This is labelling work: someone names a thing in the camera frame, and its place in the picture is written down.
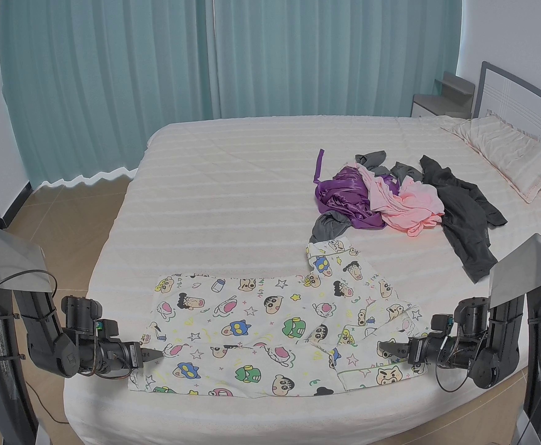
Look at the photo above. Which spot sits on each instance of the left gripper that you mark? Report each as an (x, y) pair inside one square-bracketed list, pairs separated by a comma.
[(124, 356)]

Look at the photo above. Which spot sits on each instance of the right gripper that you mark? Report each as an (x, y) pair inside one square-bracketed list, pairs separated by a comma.
[(425, 349)]

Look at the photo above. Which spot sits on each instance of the white printed pyjama top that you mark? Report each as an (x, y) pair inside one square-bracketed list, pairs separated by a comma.
[(252, 322)]

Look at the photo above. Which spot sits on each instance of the bed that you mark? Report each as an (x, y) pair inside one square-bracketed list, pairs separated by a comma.
[(229, 179)]

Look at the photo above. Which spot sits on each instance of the dark grey garment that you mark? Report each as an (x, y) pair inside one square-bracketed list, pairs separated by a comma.
[(469, 220)]

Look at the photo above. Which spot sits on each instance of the pink garment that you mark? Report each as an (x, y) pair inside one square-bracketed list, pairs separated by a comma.
[(409, 206)]

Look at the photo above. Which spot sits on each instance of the purple garment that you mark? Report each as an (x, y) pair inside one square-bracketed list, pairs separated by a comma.
[(344, 197)]

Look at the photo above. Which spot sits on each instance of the cream pillow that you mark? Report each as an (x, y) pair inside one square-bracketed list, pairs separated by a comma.
[(511, 155)]

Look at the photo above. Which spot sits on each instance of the grey and white bedside table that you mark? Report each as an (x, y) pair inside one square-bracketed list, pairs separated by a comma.
[(442, 102)]

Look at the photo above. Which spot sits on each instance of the blue-green curtain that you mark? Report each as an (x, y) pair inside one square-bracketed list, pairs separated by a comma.
[(335, 40), (113, 72)]

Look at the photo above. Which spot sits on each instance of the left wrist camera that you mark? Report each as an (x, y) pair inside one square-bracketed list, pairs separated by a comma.
[(108, 331)]

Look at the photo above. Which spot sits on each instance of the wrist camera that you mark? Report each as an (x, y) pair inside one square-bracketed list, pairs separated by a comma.
[(442, 323), (108, 331)]

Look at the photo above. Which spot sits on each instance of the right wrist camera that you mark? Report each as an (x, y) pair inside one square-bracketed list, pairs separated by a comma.
[(442, 323)]

